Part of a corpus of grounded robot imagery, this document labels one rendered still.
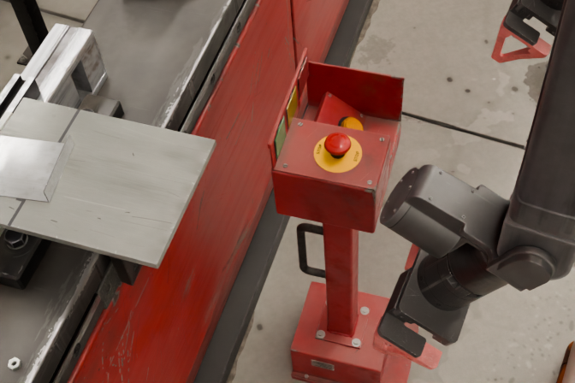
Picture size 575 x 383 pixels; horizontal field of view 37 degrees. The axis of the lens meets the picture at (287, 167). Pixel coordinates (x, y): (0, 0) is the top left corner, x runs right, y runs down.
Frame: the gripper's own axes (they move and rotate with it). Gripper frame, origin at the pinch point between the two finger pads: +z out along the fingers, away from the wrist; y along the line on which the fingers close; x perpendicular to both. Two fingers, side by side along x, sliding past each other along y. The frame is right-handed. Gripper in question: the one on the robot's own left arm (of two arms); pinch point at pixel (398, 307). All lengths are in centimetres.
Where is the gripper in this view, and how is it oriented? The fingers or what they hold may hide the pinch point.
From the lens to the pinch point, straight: 90.6
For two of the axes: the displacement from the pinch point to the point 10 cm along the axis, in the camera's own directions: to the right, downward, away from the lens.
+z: -3.6, 4.0, 8.4
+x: 8.4, 5.3, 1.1
